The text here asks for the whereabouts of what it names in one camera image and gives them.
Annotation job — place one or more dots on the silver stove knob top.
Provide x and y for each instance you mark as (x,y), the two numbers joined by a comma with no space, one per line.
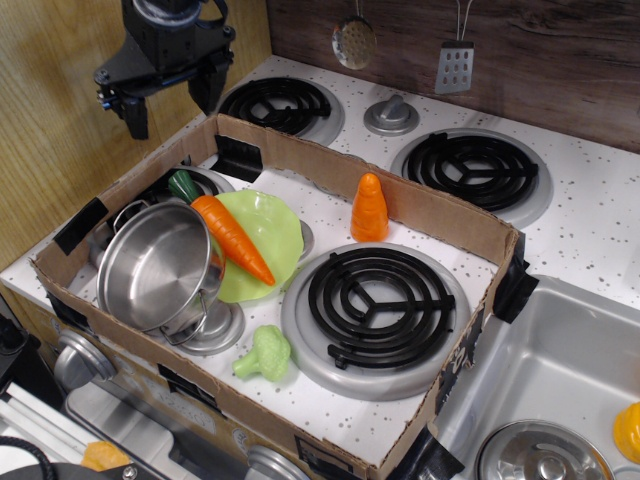
(391,117)

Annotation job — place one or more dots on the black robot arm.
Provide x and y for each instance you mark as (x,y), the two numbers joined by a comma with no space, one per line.
(166,43)

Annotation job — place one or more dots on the orange cone-shaped toy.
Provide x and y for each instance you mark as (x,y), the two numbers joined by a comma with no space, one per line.
(369,218)

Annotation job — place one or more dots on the silver toy sink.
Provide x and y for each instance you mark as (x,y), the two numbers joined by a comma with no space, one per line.
(571,357)

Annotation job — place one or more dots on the hanging perforated metal spoon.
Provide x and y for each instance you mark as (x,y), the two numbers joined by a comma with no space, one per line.
(354,41)

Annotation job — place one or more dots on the stainless steel pot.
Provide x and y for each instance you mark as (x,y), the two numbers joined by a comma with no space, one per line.
(161,273)

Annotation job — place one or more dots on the silver pot lid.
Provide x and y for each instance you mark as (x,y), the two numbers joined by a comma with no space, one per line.
(536,449)

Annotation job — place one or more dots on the brown cardboard fence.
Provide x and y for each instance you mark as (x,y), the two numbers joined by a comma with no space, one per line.
(364,439)

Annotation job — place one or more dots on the back right black burner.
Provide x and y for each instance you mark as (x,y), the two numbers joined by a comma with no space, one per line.
(490,170)

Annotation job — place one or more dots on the light green plastic plate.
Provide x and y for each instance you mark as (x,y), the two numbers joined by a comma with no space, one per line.
(275,231)

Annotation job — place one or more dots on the silver front knob left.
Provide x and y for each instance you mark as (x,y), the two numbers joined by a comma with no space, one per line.
(80,362)

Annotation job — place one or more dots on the silver knob under pot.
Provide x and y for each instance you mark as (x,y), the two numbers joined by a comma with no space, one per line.
(223,327)

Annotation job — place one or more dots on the silver front knob middle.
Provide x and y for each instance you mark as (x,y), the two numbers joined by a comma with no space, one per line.
(265,463)

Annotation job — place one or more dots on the yellow toy in sink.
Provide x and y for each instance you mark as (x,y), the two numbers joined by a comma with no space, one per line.
(626,432)

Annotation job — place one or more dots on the orange toy carrot green stem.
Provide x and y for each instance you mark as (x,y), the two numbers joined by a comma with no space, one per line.
(226,230)

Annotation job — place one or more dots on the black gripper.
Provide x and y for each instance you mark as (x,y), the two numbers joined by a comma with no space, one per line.
(167,43)

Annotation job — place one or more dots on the back left black burner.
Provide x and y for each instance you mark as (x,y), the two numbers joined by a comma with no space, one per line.
(293,106)

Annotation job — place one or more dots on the hanging slotted metal spatula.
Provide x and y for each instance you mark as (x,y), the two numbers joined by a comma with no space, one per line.
(456,58)

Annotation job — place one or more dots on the green toy broccoli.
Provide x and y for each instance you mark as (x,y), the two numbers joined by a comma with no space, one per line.
(268,357)

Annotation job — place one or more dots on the front right black burner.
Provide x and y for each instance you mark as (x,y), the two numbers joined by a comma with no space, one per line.
(373,322)

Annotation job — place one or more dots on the orange toy bottom left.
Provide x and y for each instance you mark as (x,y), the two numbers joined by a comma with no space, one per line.
(102,455)

